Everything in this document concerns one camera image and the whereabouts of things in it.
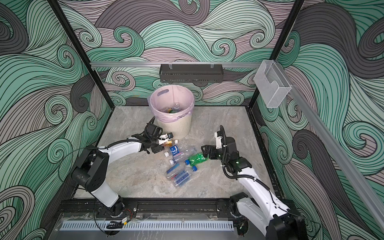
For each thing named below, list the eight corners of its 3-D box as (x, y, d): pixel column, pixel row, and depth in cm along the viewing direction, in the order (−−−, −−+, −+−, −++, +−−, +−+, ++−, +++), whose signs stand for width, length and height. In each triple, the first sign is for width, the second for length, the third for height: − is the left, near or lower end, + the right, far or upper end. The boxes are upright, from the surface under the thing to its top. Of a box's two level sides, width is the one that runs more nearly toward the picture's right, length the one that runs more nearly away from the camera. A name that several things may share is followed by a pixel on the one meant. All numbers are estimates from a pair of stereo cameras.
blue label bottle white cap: (167, 161, 91) (166, 157, 87) (163, 153, 95) (162, 149, 91) (188, 150, 96) (188, 146, 92) (184, 144, 99) (184, 139, 95)
